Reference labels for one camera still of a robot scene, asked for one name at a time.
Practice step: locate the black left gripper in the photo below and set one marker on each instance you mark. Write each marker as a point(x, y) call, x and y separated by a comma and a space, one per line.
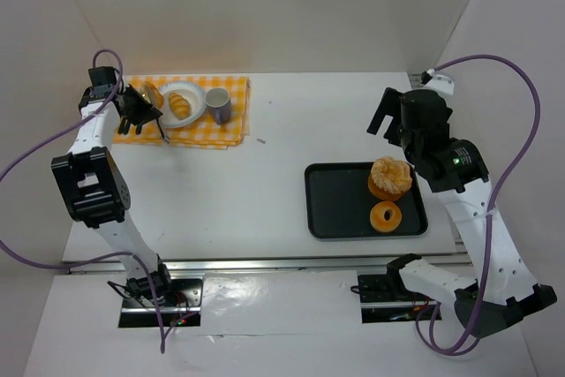
point(136, 111)

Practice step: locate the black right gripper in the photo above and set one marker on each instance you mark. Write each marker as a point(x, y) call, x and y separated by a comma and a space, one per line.
point(389, 109)

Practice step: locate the striped bread roll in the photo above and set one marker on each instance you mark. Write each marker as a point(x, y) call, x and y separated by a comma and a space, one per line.
point(179, 106)

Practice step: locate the metal tongs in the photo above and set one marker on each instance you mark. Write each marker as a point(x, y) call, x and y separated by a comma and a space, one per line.
point(164, 135)

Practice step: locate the pointed croissant bread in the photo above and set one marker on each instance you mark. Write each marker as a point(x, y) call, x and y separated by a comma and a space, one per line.
point(151, 94)

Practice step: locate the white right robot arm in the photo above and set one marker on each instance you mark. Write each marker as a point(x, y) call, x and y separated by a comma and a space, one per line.
point(505, 291)

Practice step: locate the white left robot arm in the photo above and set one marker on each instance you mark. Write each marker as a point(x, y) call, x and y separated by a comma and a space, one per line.
point(94, 190)

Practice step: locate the large round sugared bun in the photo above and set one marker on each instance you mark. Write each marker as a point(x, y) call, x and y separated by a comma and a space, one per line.
point(390, 178)

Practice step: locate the white ceramic bowl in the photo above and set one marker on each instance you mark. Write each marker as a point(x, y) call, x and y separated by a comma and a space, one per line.
point(193, 93)

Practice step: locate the yellow checkered cloth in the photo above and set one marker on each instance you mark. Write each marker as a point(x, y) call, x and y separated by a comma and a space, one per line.
point(204, 133)

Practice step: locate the purple mug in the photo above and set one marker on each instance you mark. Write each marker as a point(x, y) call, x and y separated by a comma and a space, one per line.
point(219, 105)

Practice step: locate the black plastic tray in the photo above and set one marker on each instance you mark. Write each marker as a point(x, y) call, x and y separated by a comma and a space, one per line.
point(339, 202)

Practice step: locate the green handled knife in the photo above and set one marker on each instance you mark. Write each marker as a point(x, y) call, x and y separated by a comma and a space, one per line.
point(120, 129)

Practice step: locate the ring donut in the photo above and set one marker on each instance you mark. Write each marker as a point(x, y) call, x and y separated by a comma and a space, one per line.
point(385, 217)

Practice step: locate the aluminium front rail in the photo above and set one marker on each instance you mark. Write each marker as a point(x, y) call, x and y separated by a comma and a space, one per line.
point(308, 264)

